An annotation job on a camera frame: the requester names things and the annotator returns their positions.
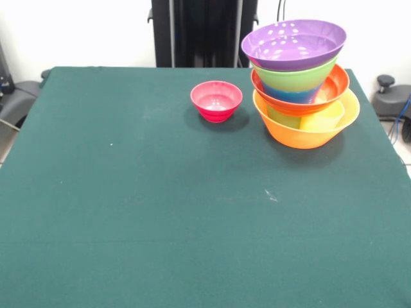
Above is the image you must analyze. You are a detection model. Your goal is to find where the wide red bowl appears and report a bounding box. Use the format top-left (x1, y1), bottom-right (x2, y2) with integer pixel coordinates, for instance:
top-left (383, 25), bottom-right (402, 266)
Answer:
top-left (250, 64), bottom-right (351, 116)

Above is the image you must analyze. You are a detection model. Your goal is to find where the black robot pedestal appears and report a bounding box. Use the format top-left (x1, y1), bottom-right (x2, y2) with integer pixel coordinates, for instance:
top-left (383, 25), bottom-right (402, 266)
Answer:
top-left (147, 0), bottom-right (260, 68)

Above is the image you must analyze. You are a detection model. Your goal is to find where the dark green table cloth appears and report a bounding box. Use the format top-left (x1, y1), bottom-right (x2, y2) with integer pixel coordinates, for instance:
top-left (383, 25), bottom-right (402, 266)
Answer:
top-left (0, 65), bottom-right (411, 308)

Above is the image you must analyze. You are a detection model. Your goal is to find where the pink bowl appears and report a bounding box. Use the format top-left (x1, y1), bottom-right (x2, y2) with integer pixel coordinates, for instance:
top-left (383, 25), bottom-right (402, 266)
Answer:
top-left (190, 81), bottom-right (243, 123)

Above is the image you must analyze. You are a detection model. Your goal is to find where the blue bowl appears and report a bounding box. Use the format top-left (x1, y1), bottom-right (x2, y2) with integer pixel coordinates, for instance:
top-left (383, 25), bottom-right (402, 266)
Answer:
top-left (261, 81), bottom-right (322, 104)

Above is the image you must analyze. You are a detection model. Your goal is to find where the yellow cup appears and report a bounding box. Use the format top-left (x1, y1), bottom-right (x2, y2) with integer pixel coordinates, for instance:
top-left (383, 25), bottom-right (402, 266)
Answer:
top-left (301, 101), bottom-right (346, 132)

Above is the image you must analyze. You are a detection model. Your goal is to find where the green cup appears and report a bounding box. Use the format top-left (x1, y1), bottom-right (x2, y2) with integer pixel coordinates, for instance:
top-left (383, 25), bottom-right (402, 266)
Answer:
top-left (265, 104), bottom-right (302, 129)

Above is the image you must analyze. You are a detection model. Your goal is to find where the large orange bowl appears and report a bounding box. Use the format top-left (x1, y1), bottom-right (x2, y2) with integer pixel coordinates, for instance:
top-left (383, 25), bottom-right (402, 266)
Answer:
top-left (252, 88), bottom-right (360, 150)

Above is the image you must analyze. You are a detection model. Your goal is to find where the green bowl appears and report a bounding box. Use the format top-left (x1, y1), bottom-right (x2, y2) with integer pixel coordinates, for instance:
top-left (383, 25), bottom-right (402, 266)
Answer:
top-left (252, 56), bottom-right (340, 102)

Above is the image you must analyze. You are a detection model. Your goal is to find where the purple bowl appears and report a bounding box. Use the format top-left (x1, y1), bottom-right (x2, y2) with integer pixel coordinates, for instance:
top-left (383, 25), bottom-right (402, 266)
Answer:
top-left (241, 19), bottom-right (347, 72)

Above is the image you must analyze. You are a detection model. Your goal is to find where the black hanging cable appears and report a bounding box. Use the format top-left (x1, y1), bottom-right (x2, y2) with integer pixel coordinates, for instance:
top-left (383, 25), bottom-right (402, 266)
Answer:
top-left (276, 0), bottom-right (289, 24)

